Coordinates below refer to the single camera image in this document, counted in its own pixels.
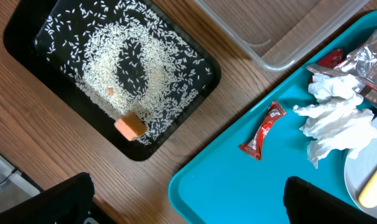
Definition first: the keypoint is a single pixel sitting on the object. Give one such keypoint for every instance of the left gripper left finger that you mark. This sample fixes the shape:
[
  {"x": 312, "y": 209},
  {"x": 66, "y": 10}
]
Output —
[{"x": 68, "y": 202}]

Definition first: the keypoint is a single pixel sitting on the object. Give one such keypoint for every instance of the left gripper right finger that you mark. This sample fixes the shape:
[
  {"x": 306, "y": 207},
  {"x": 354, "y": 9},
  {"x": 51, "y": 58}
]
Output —
[{"x": 308, "y": 204}]

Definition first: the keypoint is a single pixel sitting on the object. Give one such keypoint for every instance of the white tissue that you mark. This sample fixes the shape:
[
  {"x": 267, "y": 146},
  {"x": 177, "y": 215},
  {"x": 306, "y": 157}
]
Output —
[{"x": 335, "y": 122}]

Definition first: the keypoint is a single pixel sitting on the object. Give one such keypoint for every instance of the orange food cube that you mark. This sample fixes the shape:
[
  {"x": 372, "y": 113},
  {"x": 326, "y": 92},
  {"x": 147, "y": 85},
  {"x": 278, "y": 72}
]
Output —
[{"x": 130, "y": 126}]

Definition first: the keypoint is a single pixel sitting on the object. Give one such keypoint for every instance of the aluminium foil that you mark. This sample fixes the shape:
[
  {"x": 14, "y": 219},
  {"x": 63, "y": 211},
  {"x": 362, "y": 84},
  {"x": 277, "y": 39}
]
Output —
[{"x": 358, "y": 70}]

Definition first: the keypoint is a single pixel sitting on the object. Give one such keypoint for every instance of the white rice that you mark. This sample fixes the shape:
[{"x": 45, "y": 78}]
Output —
[{"x": 127, "y": 59}]

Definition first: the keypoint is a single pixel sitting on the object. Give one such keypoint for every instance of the grey round plate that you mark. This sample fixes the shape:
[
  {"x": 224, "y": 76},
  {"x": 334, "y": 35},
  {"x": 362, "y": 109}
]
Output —
[{"x": 357, "y": 173}]

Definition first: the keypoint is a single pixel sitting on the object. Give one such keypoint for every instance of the red candy wrapper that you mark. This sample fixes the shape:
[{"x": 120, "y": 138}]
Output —
[{"x": 254, "y": 147}]

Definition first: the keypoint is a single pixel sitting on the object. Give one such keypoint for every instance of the teal serving tray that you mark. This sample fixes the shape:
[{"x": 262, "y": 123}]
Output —
[{"x": 222, "y": 184}]

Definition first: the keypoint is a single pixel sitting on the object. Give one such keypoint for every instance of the clear plastic bin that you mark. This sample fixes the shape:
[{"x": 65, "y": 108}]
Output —
[{"x": 277, "y": 33}]

